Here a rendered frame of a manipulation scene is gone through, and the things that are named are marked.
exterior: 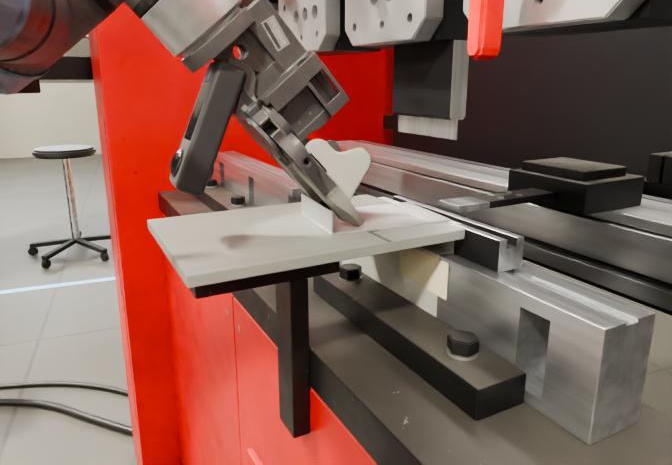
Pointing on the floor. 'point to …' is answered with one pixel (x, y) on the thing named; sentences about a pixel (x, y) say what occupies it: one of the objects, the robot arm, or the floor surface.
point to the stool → (68, 203)
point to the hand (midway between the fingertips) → (335, 213)
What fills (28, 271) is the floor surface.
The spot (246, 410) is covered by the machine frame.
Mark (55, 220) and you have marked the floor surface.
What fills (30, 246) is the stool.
